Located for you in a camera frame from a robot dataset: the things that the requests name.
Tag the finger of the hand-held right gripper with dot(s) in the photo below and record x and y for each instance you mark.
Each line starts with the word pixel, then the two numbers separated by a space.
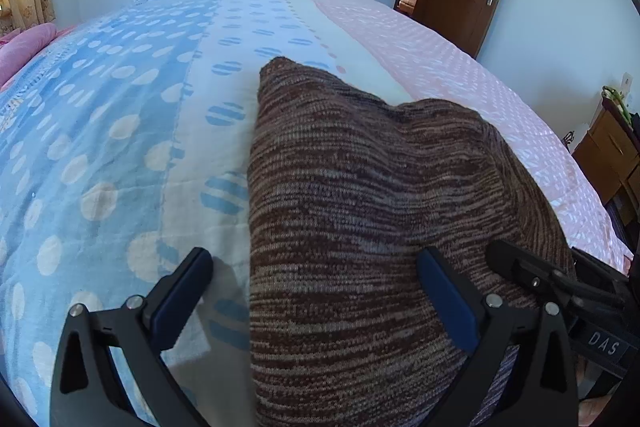
pixel 520 264
pixel 597 269

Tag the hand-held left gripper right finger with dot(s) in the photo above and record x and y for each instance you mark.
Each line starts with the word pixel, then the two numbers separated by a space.
pixel 450 302

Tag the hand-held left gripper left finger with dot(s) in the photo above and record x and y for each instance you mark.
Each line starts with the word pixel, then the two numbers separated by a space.
pixel 182 302

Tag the brown knitted sweater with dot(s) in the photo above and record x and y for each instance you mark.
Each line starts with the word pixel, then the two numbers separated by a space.
pixel 350 207

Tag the brown wooden cabinet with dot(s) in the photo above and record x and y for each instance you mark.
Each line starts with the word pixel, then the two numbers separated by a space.
pixel 605 147

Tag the green plastic item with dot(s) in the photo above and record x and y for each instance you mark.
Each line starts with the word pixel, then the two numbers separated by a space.
pixel 617 99

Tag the dotted blue pink bed sheet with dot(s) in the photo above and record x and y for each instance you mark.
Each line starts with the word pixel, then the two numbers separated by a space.
pixel 125 107

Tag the pink pillow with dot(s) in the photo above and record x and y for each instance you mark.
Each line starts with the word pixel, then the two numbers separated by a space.
pixel 25 47

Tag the white wall socket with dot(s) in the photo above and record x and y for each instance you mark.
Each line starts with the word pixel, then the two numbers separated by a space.
pixel 627 83

